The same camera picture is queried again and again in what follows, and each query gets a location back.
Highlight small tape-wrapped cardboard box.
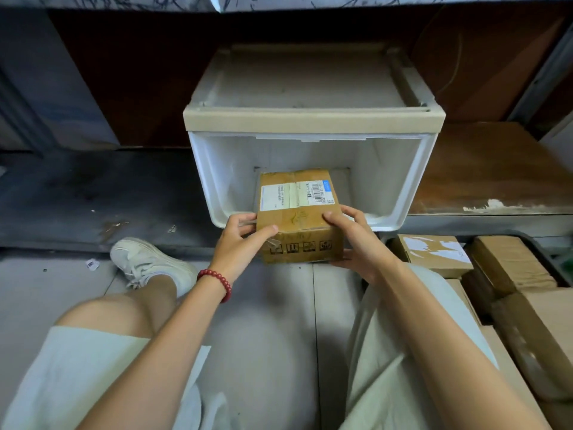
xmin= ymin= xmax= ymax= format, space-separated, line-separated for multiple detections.
xmin=461 ymin=236 xmax=558 ymax=311

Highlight plain flat cardboard box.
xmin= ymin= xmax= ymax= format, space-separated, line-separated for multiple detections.
xmin=445 ymin=278 xmax=552 ymax=430

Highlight dark brown wooden panel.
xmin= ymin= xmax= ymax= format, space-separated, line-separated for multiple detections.
xmin=48 ymin=4 xmax=573 ymax=149

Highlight grey metal frame post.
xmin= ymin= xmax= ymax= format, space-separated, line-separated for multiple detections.
xmin=508 ymin=35 xmax=573 ymax=127

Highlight white plastic drawer unit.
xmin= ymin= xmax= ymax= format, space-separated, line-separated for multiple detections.
xmin=183 ymin=42 xmax=446 ymax=232

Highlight person's right forearm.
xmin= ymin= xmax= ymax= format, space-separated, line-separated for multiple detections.
xmin=372 ymin=259 xmax=552 ymax=430

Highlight red bead bracelet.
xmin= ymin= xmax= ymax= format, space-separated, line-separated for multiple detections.
xmin=197 ymin=269 xmax=233 ymax=304

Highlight person's left forearm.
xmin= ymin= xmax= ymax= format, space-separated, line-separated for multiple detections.
xmin=76 ymin=269 xmax=232 ymax=430

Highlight pale green shorts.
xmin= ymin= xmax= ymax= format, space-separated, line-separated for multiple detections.
xmin=0 ymin=263 xmax=500 ymax=430

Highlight person's right hand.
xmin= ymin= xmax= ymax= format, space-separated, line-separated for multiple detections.
xmin=322 ymin=205 xmax=402 ymax=286

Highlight large tape-wrapped cardboard box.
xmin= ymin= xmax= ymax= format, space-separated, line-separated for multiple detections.
xmin=490 ymin=288 xmax=573 ymax=430

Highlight labelled brown cardboard box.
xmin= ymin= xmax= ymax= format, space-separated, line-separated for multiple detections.
xmin=256 ymin=169 xmax=345 ymax=265

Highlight cardboard box with torn label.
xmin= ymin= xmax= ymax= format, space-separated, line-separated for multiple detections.
xmin=387 ymin=234 xmax=474 ymax=280

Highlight dark bin rim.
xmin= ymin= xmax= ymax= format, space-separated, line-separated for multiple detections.
xmin=515 ymin=232 xmax=573 ymax=288

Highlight white sneaker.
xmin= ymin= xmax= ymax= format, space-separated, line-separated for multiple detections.
xmin=110 ymin=237 xmax=198 ymax=298

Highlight person's left hand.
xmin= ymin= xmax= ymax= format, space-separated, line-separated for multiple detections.
xmin=208 ymin=213 xmax=279 ymax=283

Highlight person's left leg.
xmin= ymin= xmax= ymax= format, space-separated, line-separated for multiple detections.
xmin=54 ymin=273 xmax=180 ymax=339

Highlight patterned white fabric sheet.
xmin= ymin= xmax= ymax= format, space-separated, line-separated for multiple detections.
xmin=0 ymin=0 xmax=573 ymax=13

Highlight worn brown wooden board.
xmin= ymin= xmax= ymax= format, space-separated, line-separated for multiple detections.
xmin=409 ymin=122 xmax=573 ymax=216

